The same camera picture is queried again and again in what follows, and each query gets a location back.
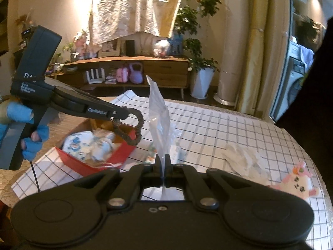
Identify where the purple kettlebell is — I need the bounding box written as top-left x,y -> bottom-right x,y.
129,62 -> 144,84

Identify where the clear plastic bag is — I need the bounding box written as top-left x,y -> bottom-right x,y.
146,75 -> 183,201

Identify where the small pink bag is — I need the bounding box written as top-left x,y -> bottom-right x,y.
116,67 -> 130,83

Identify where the yellow curtain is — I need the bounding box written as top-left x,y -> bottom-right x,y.
236,0 -> 292,121

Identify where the black box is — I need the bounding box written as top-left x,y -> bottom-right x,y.
125,40 -> 136,57

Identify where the blue print white diaper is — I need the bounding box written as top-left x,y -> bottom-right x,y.
62,132 -> 93,161

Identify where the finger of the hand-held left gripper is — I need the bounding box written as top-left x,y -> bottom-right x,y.
65,89 -> 124,108
85,101 -> 131,122

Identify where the person's left hand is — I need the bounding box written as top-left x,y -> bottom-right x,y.
0,100 -> 50,162

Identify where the white plastic bag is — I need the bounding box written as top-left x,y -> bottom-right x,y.
153,39 -> 171,58

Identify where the white plant pot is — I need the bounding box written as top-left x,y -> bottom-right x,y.
191,68 -> 215,100

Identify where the blue bag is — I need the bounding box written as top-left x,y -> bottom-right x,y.
169,35 -> 184,56

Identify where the washing machine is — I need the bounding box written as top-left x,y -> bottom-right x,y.
270,41 -> 313,122

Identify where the pink flower bouquet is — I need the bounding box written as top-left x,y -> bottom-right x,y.
73,32 -> 88,59

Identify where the green potted plant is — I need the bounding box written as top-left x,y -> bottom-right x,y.
172,0 -> 222,72

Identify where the wooden sideboard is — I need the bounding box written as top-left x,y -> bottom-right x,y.
62,56 -> 190,100

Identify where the white draped sheet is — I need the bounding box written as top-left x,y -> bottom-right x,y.
88,0 -> 188,52

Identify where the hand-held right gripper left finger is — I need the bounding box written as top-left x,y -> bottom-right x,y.
73,155 -> 164,209

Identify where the white face mask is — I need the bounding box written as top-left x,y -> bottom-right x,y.
223,143 -> 270,186

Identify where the white pink plush toy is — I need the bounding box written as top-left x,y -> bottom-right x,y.
269,161 -> 321,207

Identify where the white standing air conditioner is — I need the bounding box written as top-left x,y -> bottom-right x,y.
216,0 -> 257,106

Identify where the clear plastic packet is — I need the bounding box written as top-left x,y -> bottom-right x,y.
143,145 -> 187,165

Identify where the picture frame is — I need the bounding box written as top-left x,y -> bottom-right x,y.
98,39 -> 122,57

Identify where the black draped cloth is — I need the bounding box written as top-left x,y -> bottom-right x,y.
275,13 -> 333,163

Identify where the white checked tablecloth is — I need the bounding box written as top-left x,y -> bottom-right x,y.
12,90 -> 327,214

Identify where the black cable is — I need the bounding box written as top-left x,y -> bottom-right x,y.
29,161 -> 41,194

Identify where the black scrunchie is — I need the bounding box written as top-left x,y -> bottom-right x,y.
112,106 -> 144,146

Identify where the red box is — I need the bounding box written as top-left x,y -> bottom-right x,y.
55,118 -> 138,177

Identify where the white router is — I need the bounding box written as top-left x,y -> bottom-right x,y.
83,68 -> 106,84

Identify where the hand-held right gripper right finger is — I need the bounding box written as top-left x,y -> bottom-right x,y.
165,155 -> 261,209

